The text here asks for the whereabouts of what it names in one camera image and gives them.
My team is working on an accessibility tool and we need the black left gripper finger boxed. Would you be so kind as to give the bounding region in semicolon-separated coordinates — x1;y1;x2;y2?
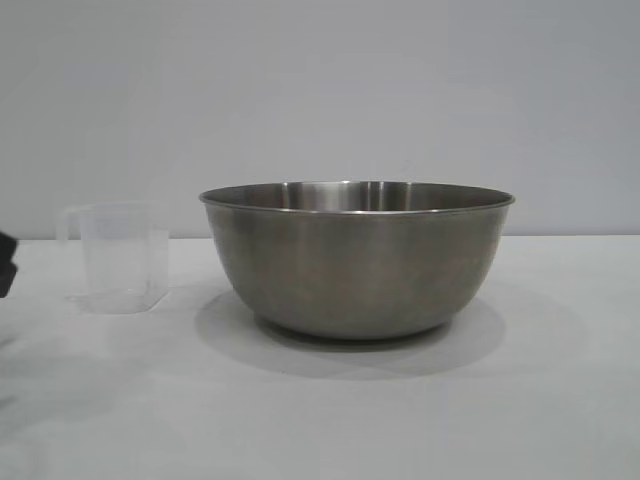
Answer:
0;229;20;300

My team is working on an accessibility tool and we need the clear plastic measuring cup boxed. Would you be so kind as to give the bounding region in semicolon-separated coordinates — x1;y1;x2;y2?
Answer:
55;202;171;316

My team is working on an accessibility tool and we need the stainless steel mixing bowl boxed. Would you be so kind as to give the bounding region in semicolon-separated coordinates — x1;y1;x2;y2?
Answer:
198;180;517;342

